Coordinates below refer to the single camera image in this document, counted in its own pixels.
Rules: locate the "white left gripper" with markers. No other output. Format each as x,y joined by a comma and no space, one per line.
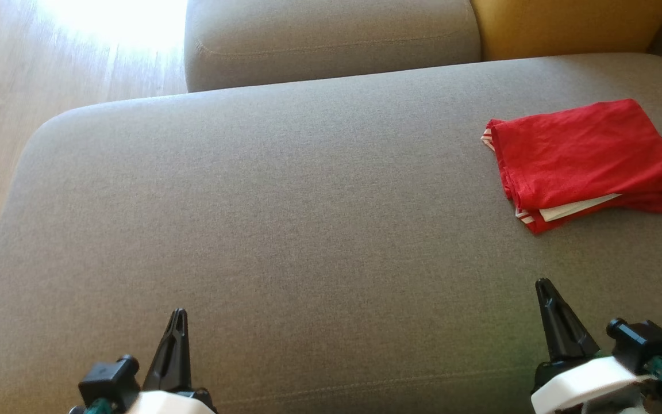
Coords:
170,405

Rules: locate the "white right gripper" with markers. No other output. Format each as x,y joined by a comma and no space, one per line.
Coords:
584,385

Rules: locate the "red shorts white side panel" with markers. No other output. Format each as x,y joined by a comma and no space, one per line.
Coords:
584,155

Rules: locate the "grey sofa seat cushion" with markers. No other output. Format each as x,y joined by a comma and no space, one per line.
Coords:
279,241

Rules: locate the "yellow sofa cushion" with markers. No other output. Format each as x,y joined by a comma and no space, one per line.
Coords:
566,26

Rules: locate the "grey sofa back cushion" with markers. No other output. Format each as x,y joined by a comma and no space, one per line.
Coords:
331,40

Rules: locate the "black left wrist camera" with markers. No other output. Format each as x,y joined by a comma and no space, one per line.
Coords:
110,382

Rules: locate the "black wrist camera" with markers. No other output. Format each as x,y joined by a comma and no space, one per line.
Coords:
644,345
110,382

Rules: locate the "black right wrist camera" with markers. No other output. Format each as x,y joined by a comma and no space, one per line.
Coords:
644,345

